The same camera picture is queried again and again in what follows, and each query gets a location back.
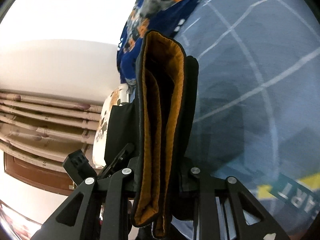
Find blue checked bed sheet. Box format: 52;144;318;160
172;0;320;240

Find white floral pillow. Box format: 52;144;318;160
92;83;130;169

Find black pants with orange lining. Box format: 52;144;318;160
105;30;199;239

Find beige patterned curtain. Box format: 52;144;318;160
1;92;102;172

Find navy dog print blanket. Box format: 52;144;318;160
117;0;201;86

